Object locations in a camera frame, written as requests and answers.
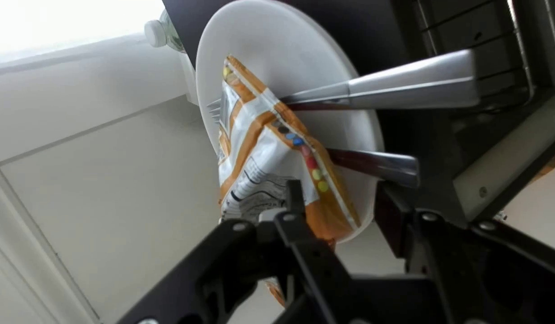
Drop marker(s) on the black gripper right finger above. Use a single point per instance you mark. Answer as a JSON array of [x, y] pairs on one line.
[[403, 230]]

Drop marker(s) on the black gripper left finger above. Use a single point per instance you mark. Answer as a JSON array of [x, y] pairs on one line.
[[301, 239]]

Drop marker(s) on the orange snack packet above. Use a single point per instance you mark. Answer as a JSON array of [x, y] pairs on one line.
[[551, 162], [252, 118]]

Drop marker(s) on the white round plate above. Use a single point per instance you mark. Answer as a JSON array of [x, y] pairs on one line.
[[288, 46]]

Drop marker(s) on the black toaster oven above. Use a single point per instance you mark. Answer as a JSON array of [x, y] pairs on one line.
[[373, 23]]

